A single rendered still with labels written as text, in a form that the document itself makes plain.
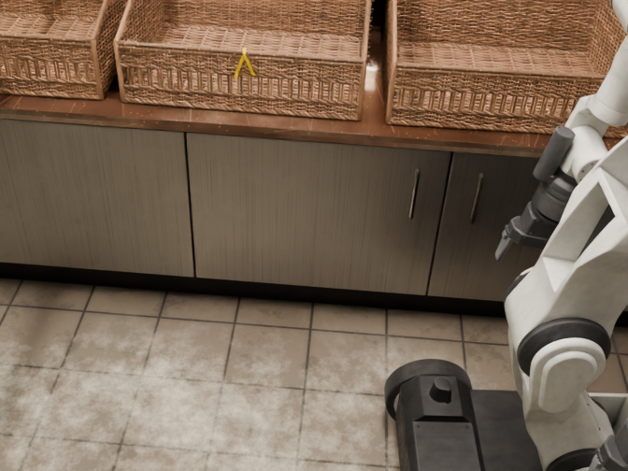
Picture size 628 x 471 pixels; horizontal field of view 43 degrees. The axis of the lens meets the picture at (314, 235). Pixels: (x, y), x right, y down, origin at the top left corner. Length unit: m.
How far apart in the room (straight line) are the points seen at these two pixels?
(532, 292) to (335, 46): 1.03
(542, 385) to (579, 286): 0.18
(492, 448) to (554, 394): 0.43
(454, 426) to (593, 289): 0.58
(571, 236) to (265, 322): 1.05
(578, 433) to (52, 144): 1.28
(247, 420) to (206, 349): 0.25
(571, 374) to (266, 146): 0.88
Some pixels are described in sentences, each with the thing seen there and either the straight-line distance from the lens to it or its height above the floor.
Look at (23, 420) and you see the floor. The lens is 2.01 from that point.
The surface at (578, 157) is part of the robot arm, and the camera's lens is 1.39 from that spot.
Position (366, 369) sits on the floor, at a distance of 2.04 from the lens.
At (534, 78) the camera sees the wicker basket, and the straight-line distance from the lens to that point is 1.81.
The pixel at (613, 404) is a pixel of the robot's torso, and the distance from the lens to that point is 1.70.
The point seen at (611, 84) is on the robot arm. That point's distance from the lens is 1.36.
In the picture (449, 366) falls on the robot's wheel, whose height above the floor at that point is 0.19.
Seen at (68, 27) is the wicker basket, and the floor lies 0.59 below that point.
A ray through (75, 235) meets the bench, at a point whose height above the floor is 0.21.
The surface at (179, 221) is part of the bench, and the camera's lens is 2.00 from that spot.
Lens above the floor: 1.54
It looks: 40 degrees down
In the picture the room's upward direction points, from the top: 3 degrees clockwise
